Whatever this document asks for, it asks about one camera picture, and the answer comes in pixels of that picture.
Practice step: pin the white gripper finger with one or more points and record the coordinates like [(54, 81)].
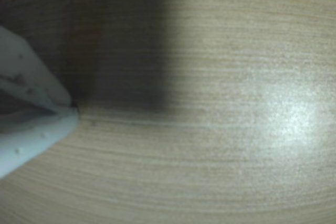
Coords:
[(29, 69), (39, 140)]

